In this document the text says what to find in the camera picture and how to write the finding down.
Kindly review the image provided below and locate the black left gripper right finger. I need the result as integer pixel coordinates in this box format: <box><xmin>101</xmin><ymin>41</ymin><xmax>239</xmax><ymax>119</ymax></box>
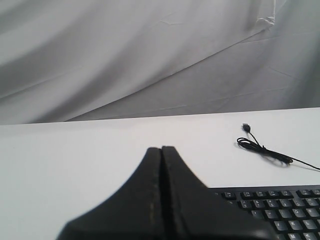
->
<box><xmin>161</xmin><ymin>146</ymin><xmax>276</xmax><ymax>240</ymax></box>

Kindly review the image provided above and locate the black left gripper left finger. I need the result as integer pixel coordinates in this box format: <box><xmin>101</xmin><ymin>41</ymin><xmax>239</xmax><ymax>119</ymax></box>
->
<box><xmin>57</xmin><ymin>147</ymin><xmax>166</xmax><ymax>240</ymax></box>

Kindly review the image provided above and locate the black acer keyboard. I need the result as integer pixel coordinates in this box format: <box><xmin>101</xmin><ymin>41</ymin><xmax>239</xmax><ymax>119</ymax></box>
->
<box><xmin>211</xmin><ymin>185</ymin><xmax>320</xmax><ymax>240</ymax></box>

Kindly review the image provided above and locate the grey backdrop cloth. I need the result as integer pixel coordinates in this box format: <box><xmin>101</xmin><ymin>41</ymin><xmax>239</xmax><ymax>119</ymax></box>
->
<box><xmin>0</xmin><ymin>0</ymin><xmax>320</xmax><ymax>125</ymax></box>

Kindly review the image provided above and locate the black USB cable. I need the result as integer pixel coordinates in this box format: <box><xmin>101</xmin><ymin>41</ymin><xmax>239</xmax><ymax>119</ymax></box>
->
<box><xmin>236</xmin><ymin>122</ymin><xmax>320</xmax><ymax>172</ymax></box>

